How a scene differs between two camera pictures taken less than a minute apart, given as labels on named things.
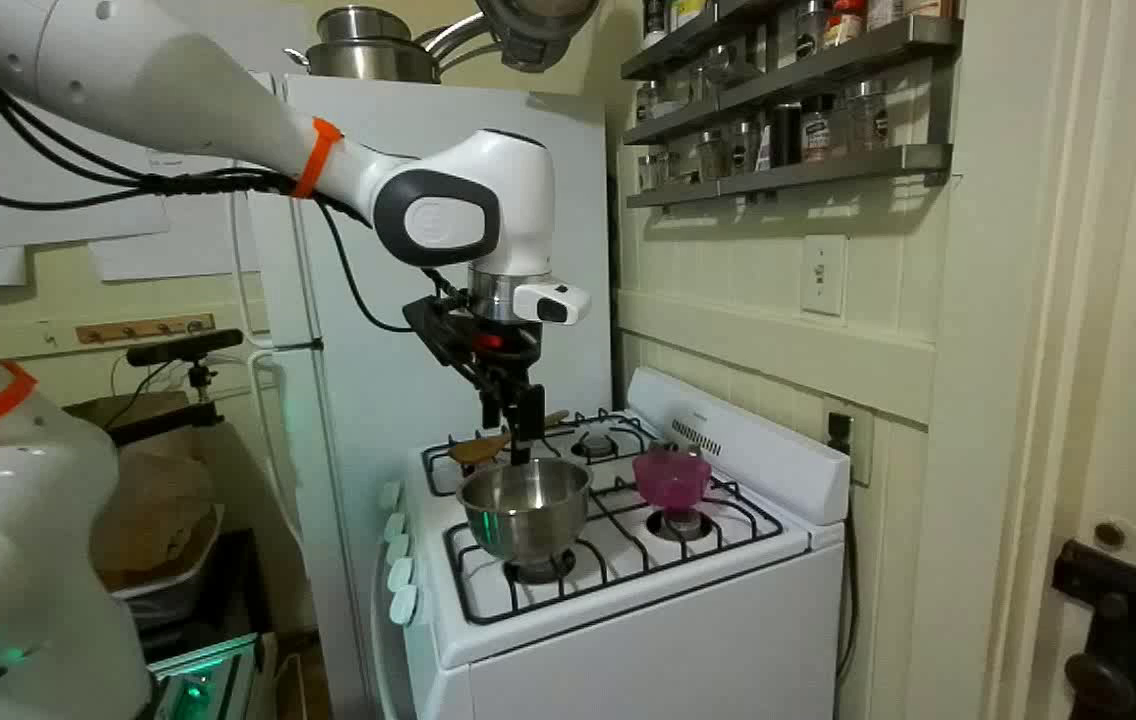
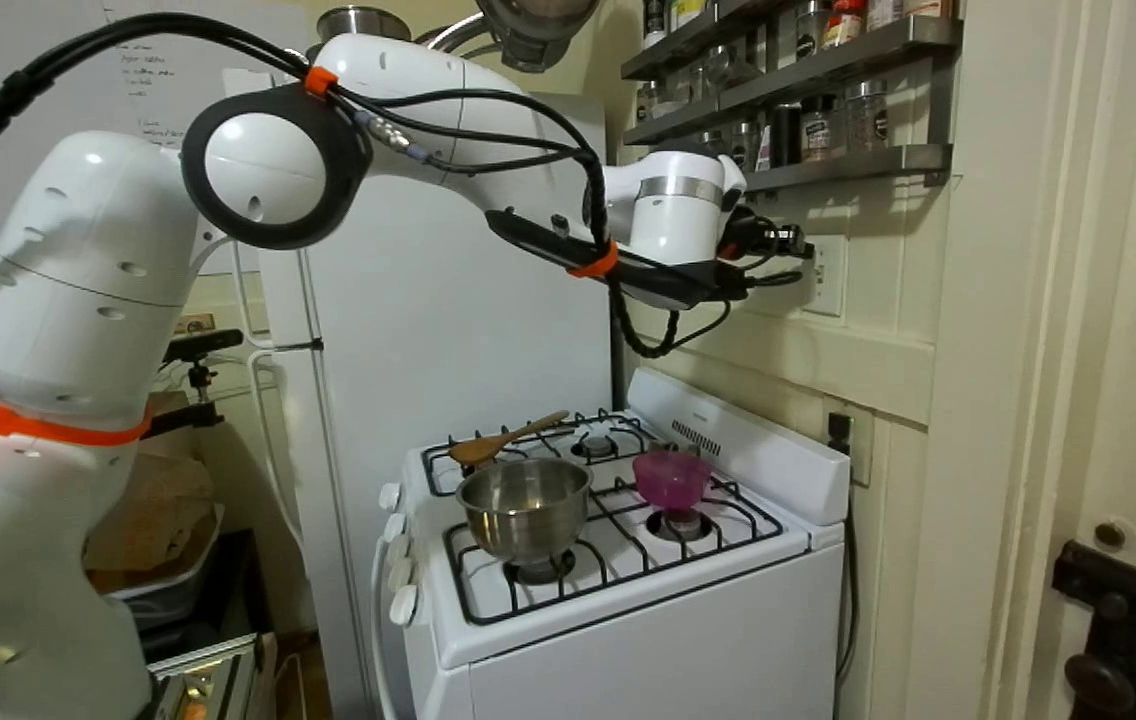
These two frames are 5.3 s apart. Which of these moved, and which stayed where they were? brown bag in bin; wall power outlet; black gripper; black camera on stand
Moved: black gripper
Stayed: black camera on stand; brown bag in bin; wall power outlet
